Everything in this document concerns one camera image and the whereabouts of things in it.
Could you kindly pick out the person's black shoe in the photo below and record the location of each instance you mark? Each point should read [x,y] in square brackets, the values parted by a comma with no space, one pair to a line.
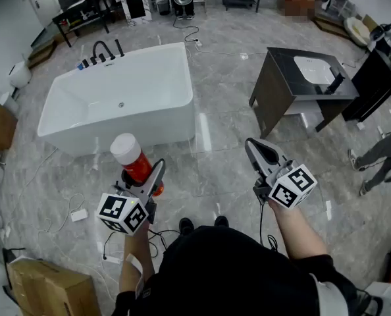
[185,226]
[222,221]

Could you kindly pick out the dark vanity cabinet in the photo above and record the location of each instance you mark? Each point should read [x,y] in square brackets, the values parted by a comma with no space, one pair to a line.
[277,87]

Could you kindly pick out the black sink faucet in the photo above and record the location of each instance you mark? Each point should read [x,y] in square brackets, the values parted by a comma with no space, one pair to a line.
[335,82]

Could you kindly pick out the person's left black shoe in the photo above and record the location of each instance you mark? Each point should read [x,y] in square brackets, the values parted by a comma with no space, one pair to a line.
[185,226]

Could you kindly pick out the red bottle with white cap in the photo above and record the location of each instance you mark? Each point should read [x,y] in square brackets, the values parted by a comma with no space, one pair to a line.
[134,163]

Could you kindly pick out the white power strip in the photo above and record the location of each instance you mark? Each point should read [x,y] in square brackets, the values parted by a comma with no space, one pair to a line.
[196,42]

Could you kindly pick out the person's left forearm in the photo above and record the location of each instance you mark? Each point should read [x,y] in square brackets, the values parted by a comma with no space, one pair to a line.
[133,242]

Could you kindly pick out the black low table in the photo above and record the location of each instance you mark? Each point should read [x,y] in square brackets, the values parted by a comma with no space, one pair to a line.
[80,13]

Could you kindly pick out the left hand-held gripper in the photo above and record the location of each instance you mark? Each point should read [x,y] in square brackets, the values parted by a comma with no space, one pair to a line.
[116,211]

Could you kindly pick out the white extension socket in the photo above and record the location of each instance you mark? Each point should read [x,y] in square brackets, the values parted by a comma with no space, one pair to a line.
[111,259]

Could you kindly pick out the white sink basin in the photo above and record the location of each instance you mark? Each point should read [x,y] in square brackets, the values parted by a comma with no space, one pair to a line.
[315,69]

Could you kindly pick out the person's black-clad body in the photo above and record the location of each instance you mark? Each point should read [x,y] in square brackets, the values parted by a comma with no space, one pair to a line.
[231,275]

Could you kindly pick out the black hand shower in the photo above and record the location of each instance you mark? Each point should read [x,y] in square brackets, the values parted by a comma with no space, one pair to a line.
[119,48]

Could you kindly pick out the black trash bin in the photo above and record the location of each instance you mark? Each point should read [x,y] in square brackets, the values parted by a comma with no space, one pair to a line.
[163,8]

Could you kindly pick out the white power adapter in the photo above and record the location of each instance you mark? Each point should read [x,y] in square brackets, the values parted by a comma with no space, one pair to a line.
[79,216]

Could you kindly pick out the black faucet knob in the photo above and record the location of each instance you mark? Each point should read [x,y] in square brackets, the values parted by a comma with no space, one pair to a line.
[93,61]
[85,63]

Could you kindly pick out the person's right black shoe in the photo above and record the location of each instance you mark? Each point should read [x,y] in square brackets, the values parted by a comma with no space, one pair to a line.
[222,221]

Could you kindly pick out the round white basin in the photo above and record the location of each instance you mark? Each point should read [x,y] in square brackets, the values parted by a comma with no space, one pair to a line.
[355,30]

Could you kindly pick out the black side table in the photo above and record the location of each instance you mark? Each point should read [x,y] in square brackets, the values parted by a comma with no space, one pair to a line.
[373,84]

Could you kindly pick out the white and black headset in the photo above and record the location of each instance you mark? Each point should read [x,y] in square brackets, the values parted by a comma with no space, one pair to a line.
[384,35]

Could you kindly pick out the person's right forearm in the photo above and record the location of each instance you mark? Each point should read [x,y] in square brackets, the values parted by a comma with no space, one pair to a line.
[297,232]

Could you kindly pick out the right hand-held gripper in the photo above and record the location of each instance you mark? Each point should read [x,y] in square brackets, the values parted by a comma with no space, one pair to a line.
[292,186]

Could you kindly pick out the large cardboard box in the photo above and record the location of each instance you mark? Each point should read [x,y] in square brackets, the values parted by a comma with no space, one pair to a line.
[50,288]

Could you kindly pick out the black arched bathtub faucet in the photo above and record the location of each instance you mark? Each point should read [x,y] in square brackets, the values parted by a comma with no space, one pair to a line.
[100,43]

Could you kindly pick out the white bathtub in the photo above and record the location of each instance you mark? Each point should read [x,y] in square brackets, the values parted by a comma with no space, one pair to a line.
[123,87]

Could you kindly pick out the white toilet tank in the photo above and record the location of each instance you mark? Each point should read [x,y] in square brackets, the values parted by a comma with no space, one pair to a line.
[19,75]

